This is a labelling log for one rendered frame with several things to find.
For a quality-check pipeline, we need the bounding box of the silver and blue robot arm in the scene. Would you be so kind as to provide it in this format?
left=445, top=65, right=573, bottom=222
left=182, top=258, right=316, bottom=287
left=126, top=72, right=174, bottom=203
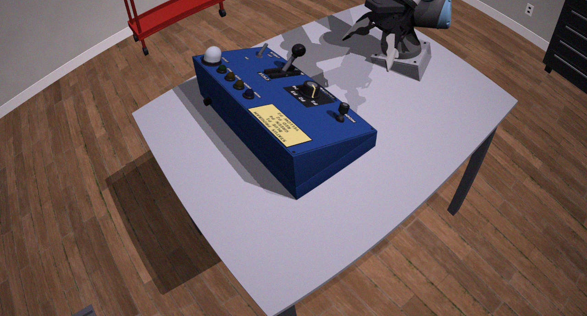
left=365, top=0, right=452, bottom=60

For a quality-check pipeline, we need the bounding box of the blue control console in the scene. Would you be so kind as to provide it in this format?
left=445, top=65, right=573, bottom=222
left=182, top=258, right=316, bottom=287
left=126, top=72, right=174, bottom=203
left=192, top=43, right=377, bottom=200

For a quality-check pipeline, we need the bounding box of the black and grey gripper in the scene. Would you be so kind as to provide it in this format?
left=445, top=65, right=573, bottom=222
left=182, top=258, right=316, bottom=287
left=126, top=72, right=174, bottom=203
left=342, top=0, right=415, bottom=72

